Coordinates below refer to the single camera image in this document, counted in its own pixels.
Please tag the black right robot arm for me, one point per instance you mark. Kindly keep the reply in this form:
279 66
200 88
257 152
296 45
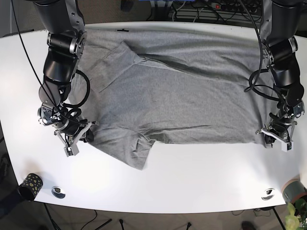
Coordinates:
66 38

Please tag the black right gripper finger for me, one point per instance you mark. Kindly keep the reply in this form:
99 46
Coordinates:
71 151
88 136

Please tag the right silver table grommet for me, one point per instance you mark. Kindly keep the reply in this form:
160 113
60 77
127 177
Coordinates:
268 194

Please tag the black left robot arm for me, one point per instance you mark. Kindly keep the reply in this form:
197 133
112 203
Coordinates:
280 19

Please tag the black gold spotted cup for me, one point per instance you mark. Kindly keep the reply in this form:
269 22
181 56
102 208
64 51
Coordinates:
30 187

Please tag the left silver table grommet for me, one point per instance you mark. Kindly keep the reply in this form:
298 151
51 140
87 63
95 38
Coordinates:
58 192

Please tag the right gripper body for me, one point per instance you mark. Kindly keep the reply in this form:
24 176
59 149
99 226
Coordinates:
68 127

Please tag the green potted plant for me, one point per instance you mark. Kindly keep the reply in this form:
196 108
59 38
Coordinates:
297 217

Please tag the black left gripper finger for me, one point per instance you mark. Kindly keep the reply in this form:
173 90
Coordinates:
269 141
287 146

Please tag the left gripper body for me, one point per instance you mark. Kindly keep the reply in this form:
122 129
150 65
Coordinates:
282 124

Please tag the silver table grommet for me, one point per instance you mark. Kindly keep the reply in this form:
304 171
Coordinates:
58 192
268 194

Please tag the grey plant pot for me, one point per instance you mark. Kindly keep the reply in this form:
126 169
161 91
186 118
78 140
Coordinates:
294 190

